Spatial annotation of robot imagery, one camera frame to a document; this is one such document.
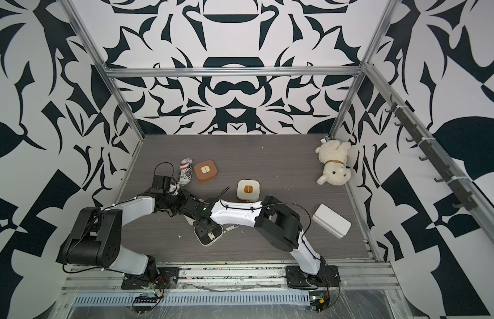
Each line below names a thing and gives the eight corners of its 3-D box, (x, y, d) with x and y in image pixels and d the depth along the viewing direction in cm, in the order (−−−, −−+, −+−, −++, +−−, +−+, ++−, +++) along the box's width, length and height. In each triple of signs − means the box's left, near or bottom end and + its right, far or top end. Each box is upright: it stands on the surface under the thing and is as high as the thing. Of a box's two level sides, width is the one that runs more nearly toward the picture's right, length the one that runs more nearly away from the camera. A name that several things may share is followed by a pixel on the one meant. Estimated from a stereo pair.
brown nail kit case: (192, 181, 102) (191, 178, 100) (196, 163, 109) (195, 160, 107) (215, 181, 102) (215, 178, 100) (217, 163, 109) (217, 160, 107)
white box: (310, 219, 89) (312, 215, 86) (319, 206, 93) (321, 202, 90) (340, 241, 84) (344, 237, 80) (348, 226, 87) (352, 223, 84)
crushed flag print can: (176, 185, 100) (175, 181, 98) (183, 161, 110) (181, 157, 107) (189, 185, 100) (188, 181, 98) (194, 161, 110) (193, 157, 107)
